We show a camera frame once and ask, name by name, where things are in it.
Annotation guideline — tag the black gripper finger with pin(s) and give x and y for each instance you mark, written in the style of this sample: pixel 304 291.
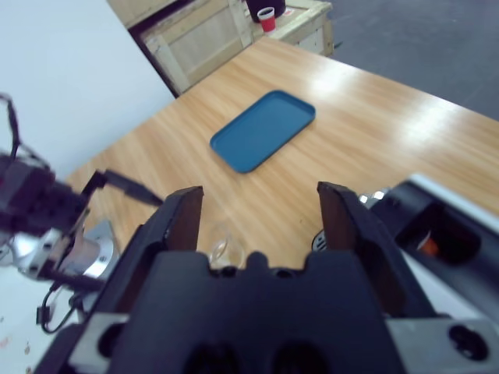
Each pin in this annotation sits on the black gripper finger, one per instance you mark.
pixel 370 253
pixel 163 233
pixel 136 189

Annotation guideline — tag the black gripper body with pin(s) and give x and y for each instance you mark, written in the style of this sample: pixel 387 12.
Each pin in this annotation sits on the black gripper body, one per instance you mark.
pixel 35 195

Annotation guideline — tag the orange coffee capsule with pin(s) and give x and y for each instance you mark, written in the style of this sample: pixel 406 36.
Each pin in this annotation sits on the orange coffee capsule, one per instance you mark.
pixel 429 245

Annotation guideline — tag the clear drinking glass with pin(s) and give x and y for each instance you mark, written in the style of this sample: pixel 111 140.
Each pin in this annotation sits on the clear drinking glass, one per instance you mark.
pixel 230 249

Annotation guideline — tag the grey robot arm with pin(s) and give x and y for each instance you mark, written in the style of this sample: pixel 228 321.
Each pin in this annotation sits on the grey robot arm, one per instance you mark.
pixel 89 253

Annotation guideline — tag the white capsule coffee machine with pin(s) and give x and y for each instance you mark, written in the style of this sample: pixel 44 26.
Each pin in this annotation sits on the white capsule coffee machine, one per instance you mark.
pixel 475 280

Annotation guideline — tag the blue plastic tray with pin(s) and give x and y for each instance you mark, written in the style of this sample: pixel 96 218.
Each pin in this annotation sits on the blue plastic tray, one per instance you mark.
pixel 261 132

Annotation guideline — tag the wooden crate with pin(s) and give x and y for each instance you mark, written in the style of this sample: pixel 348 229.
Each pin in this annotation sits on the wooden crate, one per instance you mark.
pixel 202 46

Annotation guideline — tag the red paper cup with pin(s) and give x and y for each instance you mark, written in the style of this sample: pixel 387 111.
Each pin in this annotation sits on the red paper cup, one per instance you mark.
pixel 268 23

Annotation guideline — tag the black round container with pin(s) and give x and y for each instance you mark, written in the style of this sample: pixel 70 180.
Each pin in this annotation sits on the black round container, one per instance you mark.
pixel 265 4

